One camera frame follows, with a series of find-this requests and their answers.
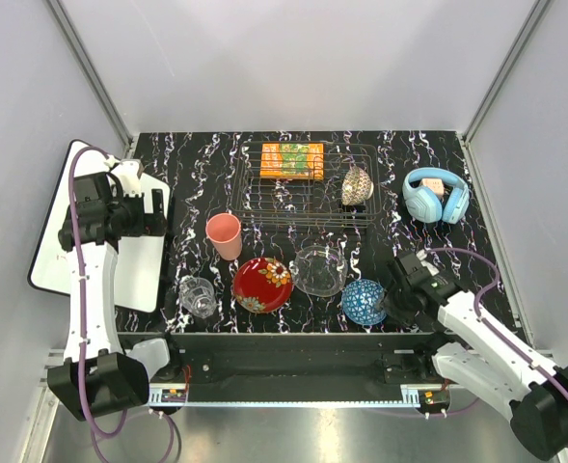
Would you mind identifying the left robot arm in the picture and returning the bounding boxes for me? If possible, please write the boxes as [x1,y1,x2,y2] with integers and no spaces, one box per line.
[47,172,183,423]

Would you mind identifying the pink plastic cup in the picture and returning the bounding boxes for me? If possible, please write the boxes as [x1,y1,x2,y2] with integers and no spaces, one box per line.
[205,213,242,261]

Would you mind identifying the clear glass cup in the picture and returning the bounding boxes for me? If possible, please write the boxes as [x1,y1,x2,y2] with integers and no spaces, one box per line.
[179,277,217,318]

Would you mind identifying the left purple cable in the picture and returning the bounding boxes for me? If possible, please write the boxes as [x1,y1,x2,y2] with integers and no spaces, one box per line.
[68,147,181,463]

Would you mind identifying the clear glass bowl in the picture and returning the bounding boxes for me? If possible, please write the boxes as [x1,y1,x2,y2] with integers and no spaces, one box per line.
[290,245,348,298]

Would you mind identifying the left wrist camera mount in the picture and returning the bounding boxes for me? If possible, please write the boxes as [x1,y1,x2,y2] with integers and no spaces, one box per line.
[104,156,144,200]

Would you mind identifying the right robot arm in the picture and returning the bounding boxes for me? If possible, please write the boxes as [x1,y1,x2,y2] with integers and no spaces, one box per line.
[382,251,568,461]

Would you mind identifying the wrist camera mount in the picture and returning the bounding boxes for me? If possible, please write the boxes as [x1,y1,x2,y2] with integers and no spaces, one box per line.
[416,250,440,276]
[104,156,144,200]

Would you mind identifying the orange patterned box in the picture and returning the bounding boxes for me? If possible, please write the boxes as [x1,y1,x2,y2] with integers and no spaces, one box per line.
[259,143,325,181]

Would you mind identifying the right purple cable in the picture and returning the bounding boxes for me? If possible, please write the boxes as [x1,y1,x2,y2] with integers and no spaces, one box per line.
[418,247,568,454]

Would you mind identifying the pink cube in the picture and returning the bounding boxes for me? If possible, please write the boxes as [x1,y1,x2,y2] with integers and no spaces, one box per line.
[420,177,445,199]

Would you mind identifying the wire dish rack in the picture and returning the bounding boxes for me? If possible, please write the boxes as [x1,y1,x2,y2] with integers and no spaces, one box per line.
[231,141,381,231]

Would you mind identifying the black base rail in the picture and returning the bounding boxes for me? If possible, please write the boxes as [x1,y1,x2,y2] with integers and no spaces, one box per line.
[112,330,471,404]

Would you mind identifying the beige patterned bowl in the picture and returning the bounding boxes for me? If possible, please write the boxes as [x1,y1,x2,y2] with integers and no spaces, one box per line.
[341,166,374,205]

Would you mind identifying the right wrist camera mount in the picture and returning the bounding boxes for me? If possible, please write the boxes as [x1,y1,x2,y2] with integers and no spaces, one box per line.
[416,250,440,276]

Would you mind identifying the blue triangle pattern bowl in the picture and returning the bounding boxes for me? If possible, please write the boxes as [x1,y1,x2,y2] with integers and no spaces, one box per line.
[341,279,387,326]

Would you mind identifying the red floral plate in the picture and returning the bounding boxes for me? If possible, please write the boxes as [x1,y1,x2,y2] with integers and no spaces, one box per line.
[232,258,293,314]

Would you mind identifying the purple cable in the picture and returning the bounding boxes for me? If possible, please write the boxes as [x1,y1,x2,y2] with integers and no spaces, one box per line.
[418,247,568,454]
[68,147,181,463]

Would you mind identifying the white board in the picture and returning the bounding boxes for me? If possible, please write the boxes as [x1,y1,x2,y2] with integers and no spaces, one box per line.
[27,140,171,313]

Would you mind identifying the light blue headphones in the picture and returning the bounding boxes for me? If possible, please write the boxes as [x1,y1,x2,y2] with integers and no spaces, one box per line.
[402,167,470,224]

